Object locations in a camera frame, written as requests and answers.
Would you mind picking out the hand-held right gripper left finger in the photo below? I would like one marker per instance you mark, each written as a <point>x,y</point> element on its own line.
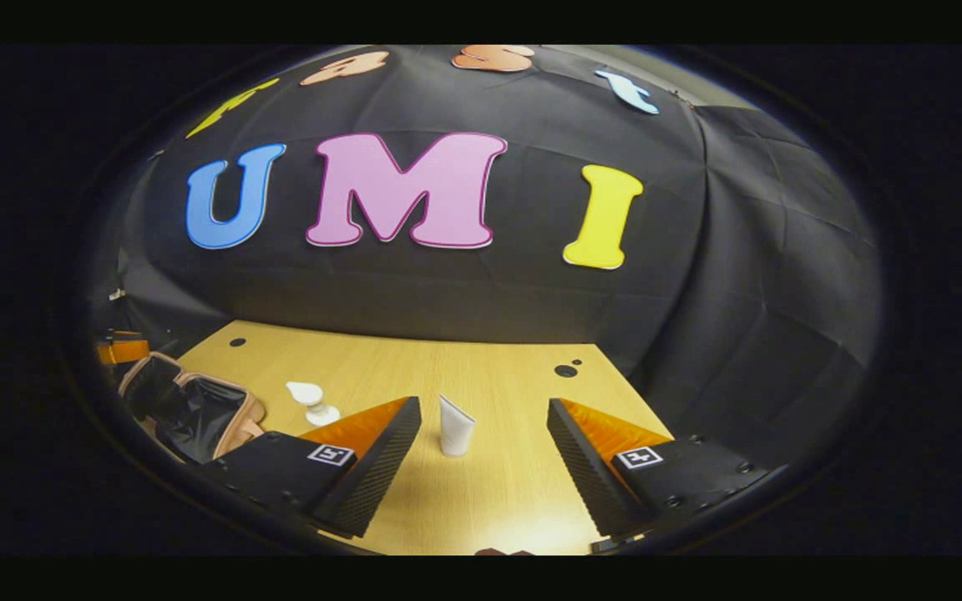
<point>377,476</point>

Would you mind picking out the black backdrop cloth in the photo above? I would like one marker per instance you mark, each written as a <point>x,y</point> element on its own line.
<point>531,309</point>

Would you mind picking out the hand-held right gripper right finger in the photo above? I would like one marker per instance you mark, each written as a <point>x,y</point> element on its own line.
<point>585,476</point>

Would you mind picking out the white squeeze tube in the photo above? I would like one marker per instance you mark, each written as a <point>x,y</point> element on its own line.
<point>454,434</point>

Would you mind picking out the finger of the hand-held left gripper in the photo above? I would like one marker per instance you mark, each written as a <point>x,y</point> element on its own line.
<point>126,351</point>

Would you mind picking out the white pump bottle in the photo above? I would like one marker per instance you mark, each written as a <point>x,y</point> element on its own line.
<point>307,392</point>

